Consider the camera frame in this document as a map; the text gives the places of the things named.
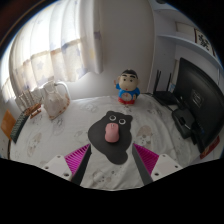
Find large white conch shell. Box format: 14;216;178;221
41;80;72;121

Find black cat-shaped mouse pad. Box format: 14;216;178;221
87;110;134;165

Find orange wooden chair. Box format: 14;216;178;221
0;109;17;141

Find black router with antennas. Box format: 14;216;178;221
152;69;179;107

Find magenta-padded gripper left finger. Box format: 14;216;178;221
42;142;92;186

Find white star-print curtain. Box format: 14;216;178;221
1;0;104;101

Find black computer monitor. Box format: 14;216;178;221
173;57;224;154

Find white wall shelf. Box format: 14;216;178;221
156;6;224;68

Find white cartoon-print tablecloth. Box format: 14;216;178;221
9;94;208;191

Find cartoon boy figurine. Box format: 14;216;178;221
114;68;141;106

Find black box device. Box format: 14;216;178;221
171;107;198;140

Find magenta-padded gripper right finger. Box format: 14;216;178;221
131;142;184;186

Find pink computer mouse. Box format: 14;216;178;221
104;122;120;144

